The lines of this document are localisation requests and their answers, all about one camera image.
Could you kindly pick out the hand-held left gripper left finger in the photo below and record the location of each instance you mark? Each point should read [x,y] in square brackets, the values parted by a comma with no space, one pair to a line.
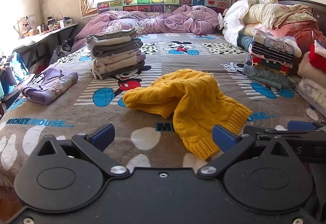
[101,136]

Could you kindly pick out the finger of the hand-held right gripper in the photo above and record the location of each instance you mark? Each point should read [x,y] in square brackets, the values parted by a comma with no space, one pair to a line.
[303,126]
[257,130]

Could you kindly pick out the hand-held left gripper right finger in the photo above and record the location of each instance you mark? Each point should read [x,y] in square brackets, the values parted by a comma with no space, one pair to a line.
[224,137]

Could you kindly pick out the stack of small folded clothes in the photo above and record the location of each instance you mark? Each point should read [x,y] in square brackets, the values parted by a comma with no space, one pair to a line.
[264,76]

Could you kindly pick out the stack of grey beige clothes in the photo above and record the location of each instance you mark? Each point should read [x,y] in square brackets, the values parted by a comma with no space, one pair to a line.
[117,53]

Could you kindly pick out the cartoon mouse printed blanket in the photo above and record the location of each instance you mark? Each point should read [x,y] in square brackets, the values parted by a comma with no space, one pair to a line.
[76,112]

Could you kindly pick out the white floral folded garment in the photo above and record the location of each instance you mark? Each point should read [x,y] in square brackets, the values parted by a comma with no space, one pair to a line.
[310,91]

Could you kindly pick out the beige wool sweater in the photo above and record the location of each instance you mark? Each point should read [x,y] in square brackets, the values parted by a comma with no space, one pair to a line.
[308,70]

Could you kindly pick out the red knit sweater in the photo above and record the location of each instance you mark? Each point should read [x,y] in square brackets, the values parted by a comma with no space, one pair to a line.
[318,61]

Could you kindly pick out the red green knit garment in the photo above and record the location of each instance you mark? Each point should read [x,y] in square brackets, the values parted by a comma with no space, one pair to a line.
[270,64]

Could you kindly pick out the purple folded garment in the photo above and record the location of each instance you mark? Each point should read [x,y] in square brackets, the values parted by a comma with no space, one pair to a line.
[48,86]

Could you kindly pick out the pink floral folded top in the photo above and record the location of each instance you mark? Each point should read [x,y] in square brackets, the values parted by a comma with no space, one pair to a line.
[321,47]

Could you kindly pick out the white printed top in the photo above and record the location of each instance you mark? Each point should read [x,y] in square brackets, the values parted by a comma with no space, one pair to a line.
[277,44]

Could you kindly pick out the blue folded cloth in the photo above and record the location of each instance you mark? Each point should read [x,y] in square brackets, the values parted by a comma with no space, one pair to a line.
[245,42]

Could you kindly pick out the dark cloth pile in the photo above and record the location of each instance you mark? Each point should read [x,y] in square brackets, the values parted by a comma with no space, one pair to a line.
[62,51]

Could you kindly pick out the salmon pink quilt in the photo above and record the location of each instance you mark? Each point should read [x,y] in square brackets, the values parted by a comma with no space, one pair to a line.
[300,26]

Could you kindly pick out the dark desk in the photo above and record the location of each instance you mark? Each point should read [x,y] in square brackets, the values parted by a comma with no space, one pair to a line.
[48,35]

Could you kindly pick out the dark wooden headboard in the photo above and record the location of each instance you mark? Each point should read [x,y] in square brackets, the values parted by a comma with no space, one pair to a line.
[305,5]

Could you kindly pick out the desk clutter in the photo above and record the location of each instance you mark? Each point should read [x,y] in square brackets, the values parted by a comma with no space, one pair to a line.
[56,24]

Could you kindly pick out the purple duvet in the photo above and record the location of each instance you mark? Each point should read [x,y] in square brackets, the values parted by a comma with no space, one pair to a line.
[178,20]

